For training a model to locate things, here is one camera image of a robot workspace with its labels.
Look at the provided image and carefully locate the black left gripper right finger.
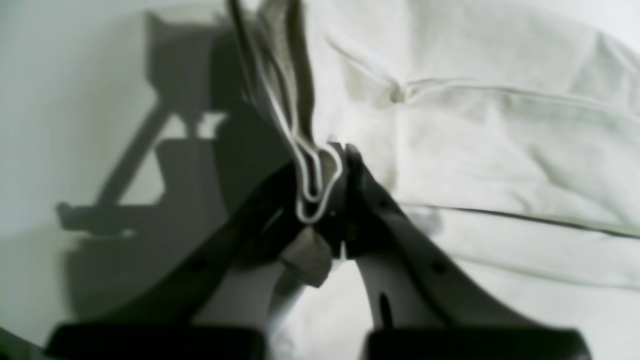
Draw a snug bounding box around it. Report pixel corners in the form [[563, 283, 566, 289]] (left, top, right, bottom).
[[320, 142, 551, 336]]

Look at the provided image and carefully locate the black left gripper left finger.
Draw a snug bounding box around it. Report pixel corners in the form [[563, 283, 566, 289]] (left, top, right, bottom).
[[75, 163, 301, 334]]

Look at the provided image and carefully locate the light beige T-shirt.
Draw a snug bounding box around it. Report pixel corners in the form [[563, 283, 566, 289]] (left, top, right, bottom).
[[239, 0, 639, 360]]

